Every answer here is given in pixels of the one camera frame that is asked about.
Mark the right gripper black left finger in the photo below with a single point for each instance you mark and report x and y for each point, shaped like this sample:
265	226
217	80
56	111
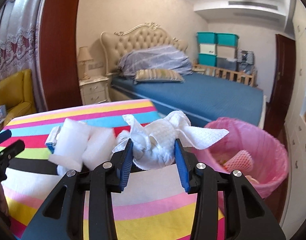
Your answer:
61	215

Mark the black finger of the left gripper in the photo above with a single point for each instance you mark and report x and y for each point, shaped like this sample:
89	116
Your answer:
7	154
5	135

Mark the white and red foam fruit net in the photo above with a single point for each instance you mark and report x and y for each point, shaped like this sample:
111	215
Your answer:
241	161

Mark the white foam block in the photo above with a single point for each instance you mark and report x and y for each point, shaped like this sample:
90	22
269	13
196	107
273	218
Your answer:
71	144

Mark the white paper towel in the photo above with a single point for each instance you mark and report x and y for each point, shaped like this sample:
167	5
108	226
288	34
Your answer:
153	144

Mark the pink lined trash bin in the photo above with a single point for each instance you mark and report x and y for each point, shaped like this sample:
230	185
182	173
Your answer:
249	149

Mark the person's left hand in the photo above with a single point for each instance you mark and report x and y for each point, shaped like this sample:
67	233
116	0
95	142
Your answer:
3	202

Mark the yellow leather armchair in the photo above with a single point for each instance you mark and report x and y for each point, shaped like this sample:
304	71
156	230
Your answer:
16	94

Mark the small white medicine box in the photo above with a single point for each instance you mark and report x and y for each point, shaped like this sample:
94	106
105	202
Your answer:
51	140

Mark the small crumpled white tissue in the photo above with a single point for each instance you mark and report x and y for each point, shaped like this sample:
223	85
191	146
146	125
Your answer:
122	140

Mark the dark red room door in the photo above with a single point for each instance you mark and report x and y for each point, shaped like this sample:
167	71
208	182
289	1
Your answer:
282	86

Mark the cream bedside table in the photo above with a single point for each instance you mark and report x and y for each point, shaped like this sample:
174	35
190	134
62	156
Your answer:
94	90

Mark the lace curtain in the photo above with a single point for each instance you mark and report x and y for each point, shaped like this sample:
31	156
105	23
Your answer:
20	22

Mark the beige table lamp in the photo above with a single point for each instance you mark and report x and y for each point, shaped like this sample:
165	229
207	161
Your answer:
83	58

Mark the bed with blue sheet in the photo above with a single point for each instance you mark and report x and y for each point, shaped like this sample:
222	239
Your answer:
202	98

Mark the grey clear storage bin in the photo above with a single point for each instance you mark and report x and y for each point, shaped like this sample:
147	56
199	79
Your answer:
227	63

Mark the black white houndstooth bag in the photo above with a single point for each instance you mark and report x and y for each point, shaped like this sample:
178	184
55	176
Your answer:
245	56

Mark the teal storage bin lower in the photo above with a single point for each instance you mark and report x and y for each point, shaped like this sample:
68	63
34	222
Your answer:
207	59

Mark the teal storage bin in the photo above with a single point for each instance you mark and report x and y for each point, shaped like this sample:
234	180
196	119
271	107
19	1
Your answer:
206	38
227	39
207	59

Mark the beige storage box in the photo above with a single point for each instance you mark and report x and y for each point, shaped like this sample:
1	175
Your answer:
226	52

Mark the striped pillow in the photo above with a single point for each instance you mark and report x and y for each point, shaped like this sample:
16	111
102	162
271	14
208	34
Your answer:
157	75

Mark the white storage box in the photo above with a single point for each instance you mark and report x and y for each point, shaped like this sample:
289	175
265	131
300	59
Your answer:
207	48

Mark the grey striped duvet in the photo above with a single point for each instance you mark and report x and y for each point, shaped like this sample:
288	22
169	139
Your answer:
159	57

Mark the teal storage bin top right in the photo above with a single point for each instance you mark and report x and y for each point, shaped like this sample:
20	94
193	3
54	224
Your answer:
227	39

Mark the beige tufted headboard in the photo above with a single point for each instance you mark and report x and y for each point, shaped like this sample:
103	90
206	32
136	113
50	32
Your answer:
143	36

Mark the teal storage bin top left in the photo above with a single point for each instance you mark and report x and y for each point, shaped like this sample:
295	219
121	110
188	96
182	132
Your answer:
206	38

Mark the ceiling air conditioner vent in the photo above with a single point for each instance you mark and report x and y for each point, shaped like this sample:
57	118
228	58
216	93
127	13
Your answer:
258	10

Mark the white wall shelf cabinet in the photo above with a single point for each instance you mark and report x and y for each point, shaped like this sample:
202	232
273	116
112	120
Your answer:
294	214

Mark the red wooden door frame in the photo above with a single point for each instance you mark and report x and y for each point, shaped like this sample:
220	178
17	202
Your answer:
58	54

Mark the wooden crib rail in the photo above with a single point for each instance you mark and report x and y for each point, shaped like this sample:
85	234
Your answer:
239	77

